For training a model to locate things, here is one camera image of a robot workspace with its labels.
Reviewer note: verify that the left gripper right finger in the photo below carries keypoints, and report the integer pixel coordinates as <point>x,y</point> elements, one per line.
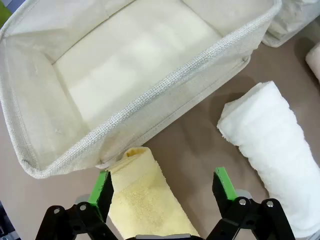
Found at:
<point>225,190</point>

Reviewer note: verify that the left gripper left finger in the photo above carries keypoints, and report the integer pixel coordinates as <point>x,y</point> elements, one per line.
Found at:
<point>97,192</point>

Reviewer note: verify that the white towel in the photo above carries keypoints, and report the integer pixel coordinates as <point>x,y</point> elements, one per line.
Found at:
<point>265,135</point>

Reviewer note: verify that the pale pink towel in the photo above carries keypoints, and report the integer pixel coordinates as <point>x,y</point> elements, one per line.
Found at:
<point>314,62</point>

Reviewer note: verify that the rolled yellow towel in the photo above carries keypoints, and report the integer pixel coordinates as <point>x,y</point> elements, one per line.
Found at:
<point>145,195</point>

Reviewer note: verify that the beige fabric storage basket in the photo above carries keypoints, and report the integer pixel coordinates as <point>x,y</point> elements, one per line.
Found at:
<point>287,22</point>
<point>150,50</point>

